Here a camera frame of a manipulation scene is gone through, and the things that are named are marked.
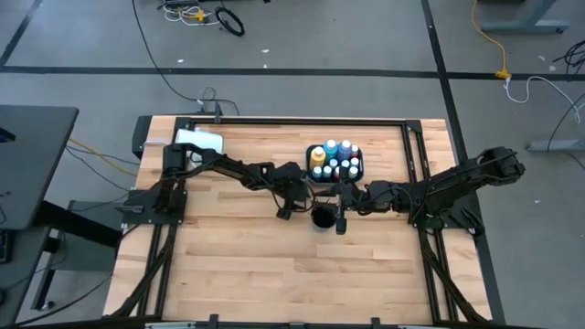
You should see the large yellow paint bottle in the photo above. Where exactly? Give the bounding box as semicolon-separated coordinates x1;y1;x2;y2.
309;146;327;171

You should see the grey desk leg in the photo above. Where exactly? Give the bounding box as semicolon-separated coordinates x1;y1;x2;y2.
479;0;571;36

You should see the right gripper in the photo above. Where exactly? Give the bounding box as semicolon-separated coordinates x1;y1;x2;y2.
314;181;369;237

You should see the grey-teal storage caddy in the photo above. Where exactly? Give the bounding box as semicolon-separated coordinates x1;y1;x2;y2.
304;143;366;185

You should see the white and yellow cable bundle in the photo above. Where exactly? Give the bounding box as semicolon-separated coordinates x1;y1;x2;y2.
157;0;220;27

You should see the dark blue cup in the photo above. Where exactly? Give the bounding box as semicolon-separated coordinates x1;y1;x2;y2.
310;204;338;230

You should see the yellow extension cord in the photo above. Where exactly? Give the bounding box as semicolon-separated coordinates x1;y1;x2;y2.
470;0;512;81

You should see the white spot lamp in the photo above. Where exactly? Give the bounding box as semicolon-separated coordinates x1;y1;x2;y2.
175;128;226;155

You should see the black aluminium rig frame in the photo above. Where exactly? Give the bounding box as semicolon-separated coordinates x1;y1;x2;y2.
102;113;506;329

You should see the black floor cable bundle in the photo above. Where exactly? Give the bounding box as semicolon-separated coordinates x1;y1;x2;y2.
550;38;585;86

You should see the large periwinkle paint bottle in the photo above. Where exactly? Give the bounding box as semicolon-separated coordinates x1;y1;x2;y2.
336;139;354;162

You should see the grey desk foot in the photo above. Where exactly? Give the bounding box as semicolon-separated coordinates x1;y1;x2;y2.
525;139;585;154

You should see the long black floor cable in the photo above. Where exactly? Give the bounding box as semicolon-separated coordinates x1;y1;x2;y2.
131;0;241;116

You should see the black coiled floor cable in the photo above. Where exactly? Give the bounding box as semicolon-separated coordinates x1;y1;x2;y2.
214;6;246;37

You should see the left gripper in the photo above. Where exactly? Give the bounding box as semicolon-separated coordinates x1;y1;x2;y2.
275;175;318;221

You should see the dark grey desk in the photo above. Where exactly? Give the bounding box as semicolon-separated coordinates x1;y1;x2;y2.
0;104;80;231

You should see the white floor cable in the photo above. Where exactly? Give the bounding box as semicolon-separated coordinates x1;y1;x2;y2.
504;75;585;124

